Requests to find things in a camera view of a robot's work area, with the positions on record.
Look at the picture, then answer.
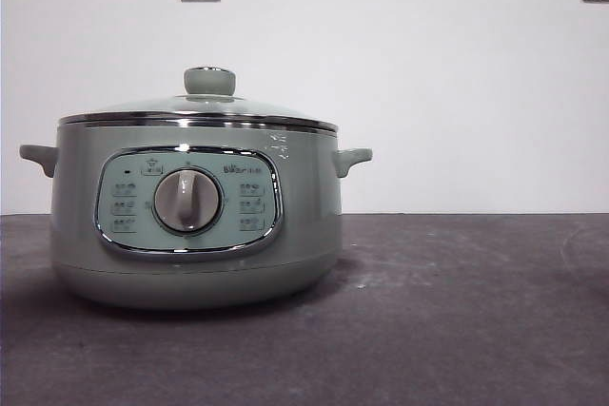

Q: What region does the glass lid with green knob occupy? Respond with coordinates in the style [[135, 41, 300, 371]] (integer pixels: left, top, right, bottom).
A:
[[57, 64, 340, 135]]

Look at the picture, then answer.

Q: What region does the pale green electric cooking pot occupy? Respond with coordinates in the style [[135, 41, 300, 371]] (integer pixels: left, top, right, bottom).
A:
[[19, 122, 374, 311]]

